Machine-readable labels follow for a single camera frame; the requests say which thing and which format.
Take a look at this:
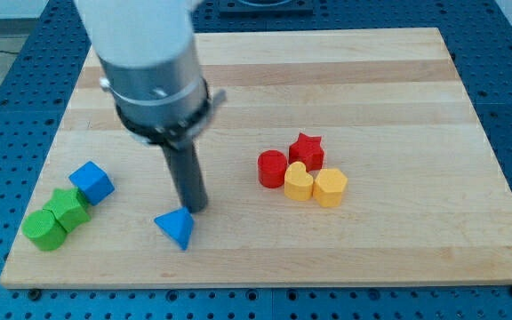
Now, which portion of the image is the red cylinder block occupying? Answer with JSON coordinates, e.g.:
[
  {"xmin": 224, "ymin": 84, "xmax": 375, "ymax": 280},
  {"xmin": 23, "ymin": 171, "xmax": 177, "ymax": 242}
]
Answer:
[{"xmin": 257, "ymin": 149, "xmax": 287, "ymax": 188}]

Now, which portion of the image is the green cylinder block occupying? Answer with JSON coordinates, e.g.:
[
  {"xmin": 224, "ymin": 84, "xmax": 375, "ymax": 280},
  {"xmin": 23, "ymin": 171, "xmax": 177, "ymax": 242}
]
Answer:
[{"xmin": 21, "ymin": 210, "xmax": 68, "ymax": 252}]

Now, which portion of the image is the wooden board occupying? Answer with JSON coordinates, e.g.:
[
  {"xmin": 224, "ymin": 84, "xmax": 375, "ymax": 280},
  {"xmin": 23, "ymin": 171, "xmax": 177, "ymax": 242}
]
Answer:
[{"xmin": 0, "ymin": 28, "xmax": 512, "ymax": 289}]

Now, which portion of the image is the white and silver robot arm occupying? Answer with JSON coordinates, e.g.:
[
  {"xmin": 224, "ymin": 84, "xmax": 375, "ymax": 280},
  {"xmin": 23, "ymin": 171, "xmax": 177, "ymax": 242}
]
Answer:
[{"xmin": 75, "ymin": 0, "xmax": 215, "ymax": 149}]

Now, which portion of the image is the blue cube block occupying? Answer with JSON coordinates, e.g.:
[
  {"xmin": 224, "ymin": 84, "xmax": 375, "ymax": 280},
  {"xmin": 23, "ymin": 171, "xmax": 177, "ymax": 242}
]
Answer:
[{"xmin": 68, "ymin": 161, "xmax": 115, "ymax": 205}]

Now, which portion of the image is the red star block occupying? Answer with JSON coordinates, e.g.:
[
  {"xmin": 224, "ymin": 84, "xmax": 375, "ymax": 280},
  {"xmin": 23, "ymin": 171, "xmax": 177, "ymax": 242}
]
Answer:
[{"xmin": 288, "ymin": 132, "xmax": 324, "ymax": 172}]

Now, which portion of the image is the blue triangle block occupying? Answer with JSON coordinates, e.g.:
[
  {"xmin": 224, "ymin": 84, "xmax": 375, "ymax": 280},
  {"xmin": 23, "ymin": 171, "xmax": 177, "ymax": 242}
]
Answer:
[{"xmin": 154, "ymin": 207, "xmax": 194, "ymax": 251}]

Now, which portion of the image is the yellow heart block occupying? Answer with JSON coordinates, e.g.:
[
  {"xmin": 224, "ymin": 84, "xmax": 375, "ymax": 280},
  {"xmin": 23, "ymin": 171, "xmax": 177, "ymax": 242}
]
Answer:
[{"xmin": 284, "ymin": 162, "xmax": 314, "ymax": 201}]

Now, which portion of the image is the green star block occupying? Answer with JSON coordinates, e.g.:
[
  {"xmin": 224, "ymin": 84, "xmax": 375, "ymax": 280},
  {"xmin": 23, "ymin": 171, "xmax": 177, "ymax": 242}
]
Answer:
[{"xmin": 43, "ymin": 188, "xmax": 91, "ymax": 233}]

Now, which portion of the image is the yellow hexagon block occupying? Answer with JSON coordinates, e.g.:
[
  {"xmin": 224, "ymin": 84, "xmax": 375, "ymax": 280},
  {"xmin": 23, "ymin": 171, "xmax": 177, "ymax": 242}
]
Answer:
[{"xmin": 313, "ymin": 168, "xmax": 348, "ymax": 208}]

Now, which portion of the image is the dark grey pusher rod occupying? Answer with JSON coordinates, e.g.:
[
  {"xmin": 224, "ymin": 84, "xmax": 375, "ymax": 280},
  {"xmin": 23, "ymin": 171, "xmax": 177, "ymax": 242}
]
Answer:
[{"xmin": 162, "ymin": 144, "xmax": 208, "ymax": 213}]

